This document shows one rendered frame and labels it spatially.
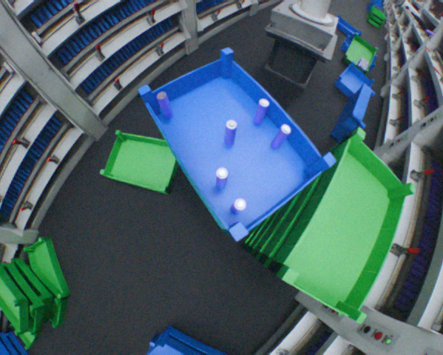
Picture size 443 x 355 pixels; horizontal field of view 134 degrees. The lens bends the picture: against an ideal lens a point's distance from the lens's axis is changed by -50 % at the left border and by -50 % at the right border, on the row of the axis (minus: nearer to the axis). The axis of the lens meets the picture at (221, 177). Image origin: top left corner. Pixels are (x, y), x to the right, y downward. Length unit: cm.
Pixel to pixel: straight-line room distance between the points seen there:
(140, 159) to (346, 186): 74
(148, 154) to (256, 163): 57
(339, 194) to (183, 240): 56
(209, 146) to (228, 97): 12
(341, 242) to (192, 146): 34
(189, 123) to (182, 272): 56
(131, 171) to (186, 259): 43
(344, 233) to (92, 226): 90
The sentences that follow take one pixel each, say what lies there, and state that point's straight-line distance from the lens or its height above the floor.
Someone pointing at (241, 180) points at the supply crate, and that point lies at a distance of 33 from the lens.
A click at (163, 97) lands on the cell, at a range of 34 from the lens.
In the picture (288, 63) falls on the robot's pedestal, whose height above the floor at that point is 11.
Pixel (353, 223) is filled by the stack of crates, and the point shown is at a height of 40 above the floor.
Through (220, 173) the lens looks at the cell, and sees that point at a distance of 27.
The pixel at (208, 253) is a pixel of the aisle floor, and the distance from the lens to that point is 73.
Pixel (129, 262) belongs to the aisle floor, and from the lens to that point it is 82.
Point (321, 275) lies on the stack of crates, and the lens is 39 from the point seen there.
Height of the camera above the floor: 72
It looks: 75 degrees down
